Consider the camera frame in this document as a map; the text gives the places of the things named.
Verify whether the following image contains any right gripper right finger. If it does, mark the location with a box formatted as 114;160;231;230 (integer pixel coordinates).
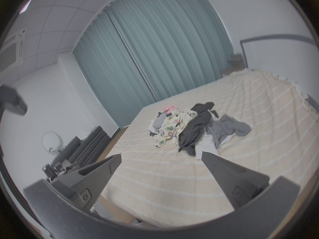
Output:
202;151;270;211

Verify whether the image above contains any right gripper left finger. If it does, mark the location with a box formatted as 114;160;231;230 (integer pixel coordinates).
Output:
52;154;122;212

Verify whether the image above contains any white printed pyjama top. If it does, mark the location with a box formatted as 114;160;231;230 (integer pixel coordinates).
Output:
153;110;198;148

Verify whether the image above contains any pile of clothes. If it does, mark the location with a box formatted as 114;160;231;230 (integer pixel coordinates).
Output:
149;103;252;160

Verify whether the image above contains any bed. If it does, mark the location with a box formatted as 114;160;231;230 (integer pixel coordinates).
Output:
96;34;319;227

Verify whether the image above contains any black chest of drawers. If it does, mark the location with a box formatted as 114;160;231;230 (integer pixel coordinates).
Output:
42;126;112;181

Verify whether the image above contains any round white-framed mirror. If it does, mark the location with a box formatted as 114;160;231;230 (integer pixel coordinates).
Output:
42;131;62;155

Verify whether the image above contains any blue-green curtain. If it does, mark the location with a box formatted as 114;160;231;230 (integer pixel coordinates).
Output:
107;0;235;102
72;9;158;129

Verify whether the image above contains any grey bedside table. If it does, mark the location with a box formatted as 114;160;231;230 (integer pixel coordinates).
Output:
221;54;244;77

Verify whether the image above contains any white ceiling air conditioner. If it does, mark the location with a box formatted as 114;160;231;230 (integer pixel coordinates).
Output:
0;28;27;72

